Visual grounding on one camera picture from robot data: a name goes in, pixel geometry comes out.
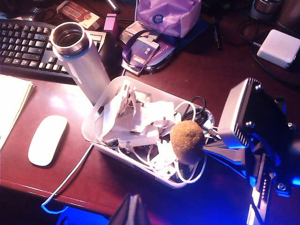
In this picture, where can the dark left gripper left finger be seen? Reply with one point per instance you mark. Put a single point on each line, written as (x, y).
(126, 215)

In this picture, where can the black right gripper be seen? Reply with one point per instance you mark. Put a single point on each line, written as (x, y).
(269, 117)

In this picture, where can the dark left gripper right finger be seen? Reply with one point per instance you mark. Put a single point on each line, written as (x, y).
(141, 215)

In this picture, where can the brown fuzzy kiwi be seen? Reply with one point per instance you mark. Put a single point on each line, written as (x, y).
(187, 140)

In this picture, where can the translucent plastic storage box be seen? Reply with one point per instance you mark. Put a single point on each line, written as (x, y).
(100, 103)

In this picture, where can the small pink box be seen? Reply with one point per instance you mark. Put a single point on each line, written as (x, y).
(110, 22)

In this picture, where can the red and white card box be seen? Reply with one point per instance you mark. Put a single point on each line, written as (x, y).
(79, 14)

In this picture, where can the crumpled white paper receipts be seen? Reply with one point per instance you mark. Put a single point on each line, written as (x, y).
(131, 117)

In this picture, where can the white computer mouse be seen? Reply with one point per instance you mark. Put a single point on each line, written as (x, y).
(47, 140)

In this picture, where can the white power adapter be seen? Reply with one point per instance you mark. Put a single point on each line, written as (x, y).
(277, 48)

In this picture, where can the black pen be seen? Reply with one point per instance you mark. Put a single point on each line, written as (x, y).
(216, 32)

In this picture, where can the purple notebook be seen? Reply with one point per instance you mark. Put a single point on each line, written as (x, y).
(199, 29)

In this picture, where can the silver thermos cap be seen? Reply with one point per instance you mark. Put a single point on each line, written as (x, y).
(264, 8)

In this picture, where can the purple tissue pack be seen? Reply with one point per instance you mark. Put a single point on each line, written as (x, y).
(168, 16)

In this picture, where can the white paper notepad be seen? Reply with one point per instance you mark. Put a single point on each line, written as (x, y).
(11, 105)

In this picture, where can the white steel thermos bottle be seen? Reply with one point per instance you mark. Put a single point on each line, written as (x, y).
(79, 63)

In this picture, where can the silver metal pen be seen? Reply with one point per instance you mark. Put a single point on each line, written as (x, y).
(113, 4)

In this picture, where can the black computer keyboard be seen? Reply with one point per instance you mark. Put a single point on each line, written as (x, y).
(21, 44)

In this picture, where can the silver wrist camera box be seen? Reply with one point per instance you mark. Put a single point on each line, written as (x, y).
(234, 117)

